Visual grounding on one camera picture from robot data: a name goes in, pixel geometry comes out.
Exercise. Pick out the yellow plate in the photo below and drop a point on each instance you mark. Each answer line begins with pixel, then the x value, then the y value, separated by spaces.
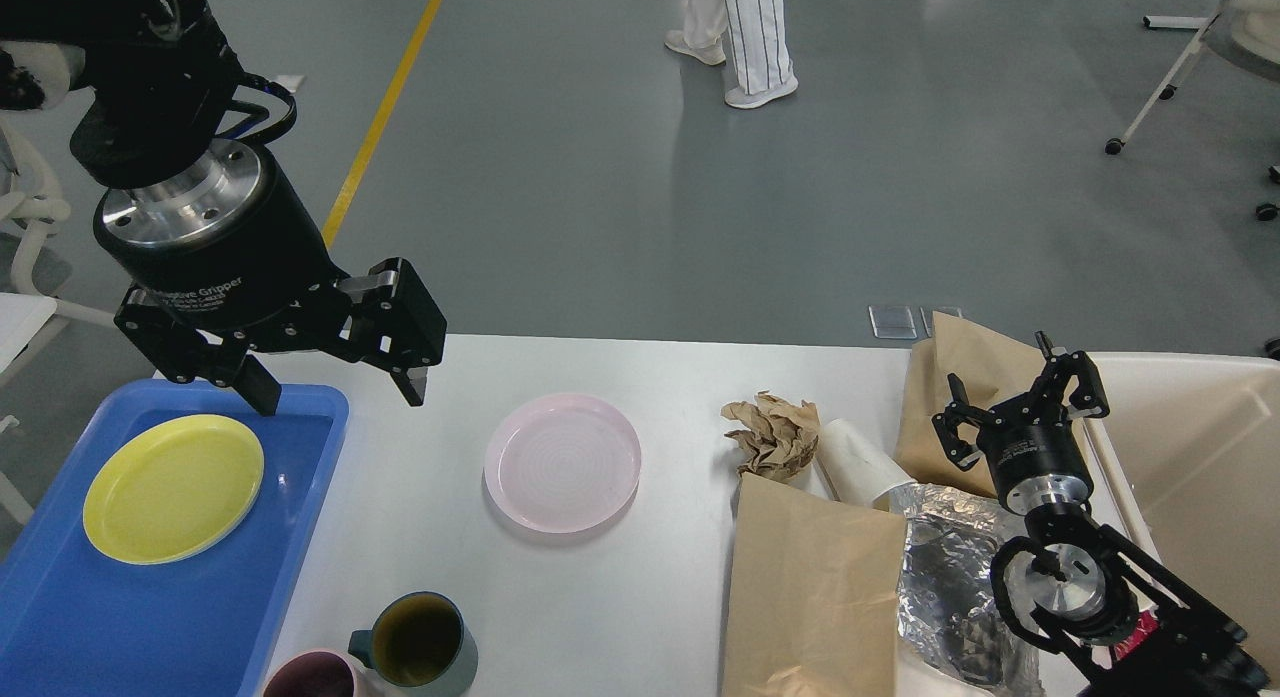
pixel 174 491

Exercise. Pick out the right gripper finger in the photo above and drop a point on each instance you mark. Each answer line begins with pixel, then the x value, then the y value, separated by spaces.
pixel 958 411
pixel 1069 387

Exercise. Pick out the white paper cup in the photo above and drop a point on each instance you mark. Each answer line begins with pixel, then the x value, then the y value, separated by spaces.
pixel 855 469

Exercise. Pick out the crumpled aluminium foil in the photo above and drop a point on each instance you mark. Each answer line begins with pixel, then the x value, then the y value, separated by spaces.
pixel 947 611

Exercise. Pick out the crumpled brown paper ball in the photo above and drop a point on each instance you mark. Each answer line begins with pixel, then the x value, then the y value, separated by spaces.
pixel 778 439

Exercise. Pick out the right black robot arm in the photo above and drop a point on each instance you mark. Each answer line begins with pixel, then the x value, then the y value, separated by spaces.
pixel 1069 584

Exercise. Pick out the person's white shoes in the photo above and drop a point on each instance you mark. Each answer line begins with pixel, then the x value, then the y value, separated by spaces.
pixel 754 31

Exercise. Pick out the clear floor plate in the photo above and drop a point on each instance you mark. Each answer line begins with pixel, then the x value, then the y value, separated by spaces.
pixel 905 322

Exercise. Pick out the blue plastic tray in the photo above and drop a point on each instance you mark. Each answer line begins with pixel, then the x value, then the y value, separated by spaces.
pixel 76 623

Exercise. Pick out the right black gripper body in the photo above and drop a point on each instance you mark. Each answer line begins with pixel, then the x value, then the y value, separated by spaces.
pixel 1033 458

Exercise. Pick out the rear brown paper bag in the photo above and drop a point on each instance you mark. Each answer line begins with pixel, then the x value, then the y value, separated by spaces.
pixel 995 369

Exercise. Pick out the teal green mug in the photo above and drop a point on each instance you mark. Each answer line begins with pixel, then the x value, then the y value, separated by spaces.
pixel 420 645

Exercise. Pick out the front brown paper bag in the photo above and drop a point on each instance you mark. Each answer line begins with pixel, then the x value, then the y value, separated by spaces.
pixel 813 596

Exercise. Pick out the white side table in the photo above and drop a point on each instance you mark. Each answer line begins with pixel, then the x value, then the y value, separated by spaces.
pixel 22 317

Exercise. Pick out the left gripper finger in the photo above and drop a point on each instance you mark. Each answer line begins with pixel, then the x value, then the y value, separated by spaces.
pixel 386 319
pixel 183 354

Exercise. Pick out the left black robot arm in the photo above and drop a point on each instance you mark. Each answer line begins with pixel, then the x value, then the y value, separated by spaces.
pixel 165 79

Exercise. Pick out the brown paper bag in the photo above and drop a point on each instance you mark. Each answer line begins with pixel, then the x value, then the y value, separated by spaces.
pixel 813 596
pixel 995 369

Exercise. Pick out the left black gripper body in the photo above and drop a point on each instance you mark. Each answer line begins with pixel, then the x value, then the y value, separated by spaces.
pixel 224 247

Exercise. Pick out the pink mug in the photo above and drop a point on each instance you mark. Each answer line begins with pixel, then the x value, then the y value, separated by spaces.
pixel 321 673

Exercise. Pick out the beige plastic bin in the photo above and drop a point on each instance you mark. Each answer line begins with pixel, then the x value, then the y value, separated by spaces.
pixel 1196 439

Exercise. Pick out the pink plate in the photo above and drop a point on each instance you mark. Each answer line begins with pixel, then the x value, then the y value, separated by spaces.
pixel 563 463

